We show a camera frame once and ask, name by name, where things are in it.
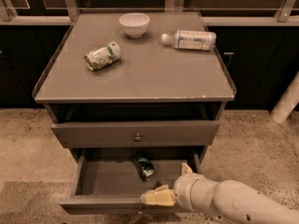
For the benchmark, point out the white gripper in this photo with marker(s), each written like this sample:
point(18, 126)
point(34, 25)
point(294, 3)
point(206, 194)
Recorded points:
point(183, 187)

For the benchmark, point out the dark green can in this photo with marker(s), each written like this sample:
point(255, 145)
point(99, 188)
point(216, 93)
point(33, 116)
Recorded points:
point(144, 167)

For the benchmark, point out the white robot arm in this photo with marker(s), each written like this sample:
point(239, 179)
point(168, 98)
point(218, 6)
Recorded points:
point(249, 175)

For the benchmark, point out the brass top drawer knob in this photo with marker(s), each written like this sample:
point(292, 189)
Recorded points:
point(138, 137)

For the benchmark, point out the open grey middle drawer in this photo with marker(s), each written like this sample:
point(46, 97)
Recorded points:
point(107, 181)

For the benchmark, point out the grey drawer cabinet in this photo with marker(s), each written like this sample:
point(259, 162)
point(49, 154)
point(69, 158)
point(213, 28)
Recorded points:
point(150, 82)

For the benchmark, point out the grey top drawer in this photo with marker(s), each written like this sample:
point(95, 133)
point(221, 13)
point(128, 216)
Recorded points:
point(171, 133)

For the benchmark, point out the white green can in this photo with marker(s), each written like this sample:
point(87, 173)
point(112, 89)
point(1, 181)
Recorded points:
point(100, 58)

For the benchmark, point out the clear plastic water bottle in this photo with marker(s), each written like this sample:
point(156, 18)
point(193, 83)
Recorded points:
point(194, 40)

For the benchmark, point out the white ceramic bowl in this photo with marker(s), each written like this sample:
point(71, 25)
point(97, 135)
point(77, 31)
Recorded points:
point(134, 25)

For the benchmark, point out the brass middle drawer handle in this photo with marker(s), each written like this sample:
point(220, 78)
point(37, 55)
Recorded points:
point(142, 216)

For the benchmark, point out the metal window frame rail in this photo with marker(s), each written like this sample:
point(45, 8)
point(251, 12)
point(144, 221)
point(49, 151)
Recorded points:
point(213, 12)

